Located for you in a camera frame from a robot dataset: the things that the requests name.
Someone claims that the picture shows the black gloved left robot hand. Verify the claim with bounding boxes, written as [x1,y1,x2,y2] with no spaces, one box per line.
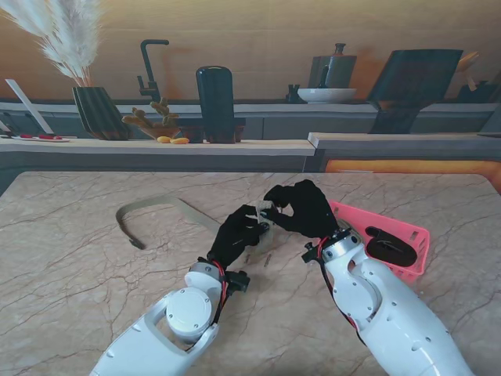
[206,204,271,271]

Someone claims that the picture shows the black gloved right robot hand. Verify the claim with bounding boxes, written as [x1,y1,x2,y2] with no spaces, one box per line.
[264,179,341,240]

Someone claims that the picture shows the pink plastic storage basket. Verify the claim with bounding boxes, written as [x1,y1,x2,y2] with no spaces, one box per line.
[328,199,431,285]

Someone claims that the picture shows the dark brown belt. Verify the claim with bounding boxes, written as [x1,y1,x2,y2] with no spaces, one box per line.
[364,226,418,269]

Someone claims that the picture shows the grey back counter cabinets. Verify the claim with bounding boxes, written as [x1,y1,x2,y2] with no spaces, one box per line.
[0,99,501,140]

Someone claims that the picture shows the raised counter orange glow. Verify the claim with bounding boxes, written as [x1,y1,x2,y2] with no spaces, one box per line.
[307,132,501,174]

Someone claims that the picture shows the white speckled bowl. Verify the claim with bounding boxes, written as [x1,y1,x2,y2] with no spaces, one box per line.
[296,87,358,105]

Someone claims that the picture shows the tall black cylinder container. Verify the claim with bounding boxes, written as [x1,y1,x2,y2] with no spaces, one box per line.
[195,65,237,144]

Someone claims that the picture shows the cactus plants in bowl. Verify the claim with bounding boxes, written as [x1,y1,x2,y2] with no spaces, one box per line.
[121,97,183,140]

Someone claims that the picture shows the grey pot with lid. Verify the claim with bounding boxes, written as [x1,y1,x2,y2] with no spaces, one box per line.
[308,42,358,89]

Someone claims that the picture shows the dark ribbed vase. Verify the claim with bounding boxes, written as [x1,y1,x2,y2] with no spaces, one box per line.
[71,85,132,141]

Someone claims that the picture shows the black kitchen faucet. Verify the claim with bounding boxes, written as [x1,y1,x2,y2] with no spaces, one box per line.
[136,38,171,103]

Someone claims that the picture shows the dark utensil holder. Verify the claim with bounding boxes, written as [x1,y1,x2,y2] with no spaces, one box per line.
[457,80,501,103]

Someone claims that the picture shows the plate with red food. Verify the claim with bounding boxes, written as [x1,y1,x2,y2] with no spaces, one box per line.
[10,133,74,143]

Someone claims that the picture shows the wooden kitchen utensils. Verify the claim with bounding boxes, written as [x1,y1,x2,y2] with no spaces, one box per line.
[456,50,483,90]

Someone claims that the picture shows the white pampas grass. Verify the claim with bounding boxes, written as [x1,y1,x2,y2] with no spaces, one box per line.
[0,0,106,89]

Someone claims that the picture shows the white leaning board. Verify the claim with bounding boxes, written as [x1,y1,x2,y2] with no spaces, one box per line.
[4,78,55,135]

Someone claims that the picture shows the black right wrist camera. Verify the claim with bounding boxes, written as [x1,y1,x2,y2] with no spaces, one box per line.
[301,242,323,264]

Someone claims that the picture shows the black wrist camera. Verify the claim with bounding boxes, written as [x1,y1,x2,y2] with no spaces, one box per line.
[301,242,323,264]
[226,269,251,294]

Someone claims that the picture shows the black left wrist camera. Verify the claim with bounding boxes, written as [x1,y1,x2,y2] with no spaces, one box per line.
[226,269,251,294]

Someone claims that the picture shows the left arm red black cables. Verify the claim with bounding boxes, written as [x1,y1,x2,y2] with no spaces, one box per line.
[209,260,230,326]

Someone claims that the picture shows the arm red black cables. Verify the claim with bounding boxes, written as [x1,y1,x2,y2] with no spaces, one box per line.
[209,260,230,326]
[317,237,369,345]

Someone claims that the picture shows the right arm red black cables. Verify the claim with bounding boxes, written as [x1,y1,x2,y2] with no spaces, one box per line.
[317,237,369,345]

